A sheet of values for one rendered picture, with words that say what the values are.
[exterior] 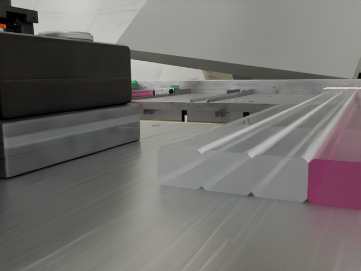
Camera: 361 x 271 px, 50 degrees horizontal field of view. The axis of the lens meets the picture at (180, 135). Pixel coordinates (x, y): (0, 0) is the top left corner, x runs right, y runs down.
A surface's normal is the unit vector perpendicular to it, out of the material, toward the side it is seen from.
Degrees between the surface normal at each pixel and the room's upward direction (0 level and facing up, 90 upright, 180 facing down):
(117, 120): 90
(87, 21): 0
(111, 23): 0
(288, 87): 42
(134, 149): 48
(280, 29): 0
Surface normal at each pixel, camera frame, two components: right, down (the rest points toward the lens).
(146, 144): -0.01, -0.99
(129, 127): 0.90, 0.05
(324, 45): -0.33, -0.56
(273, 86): -0.43, 0.14
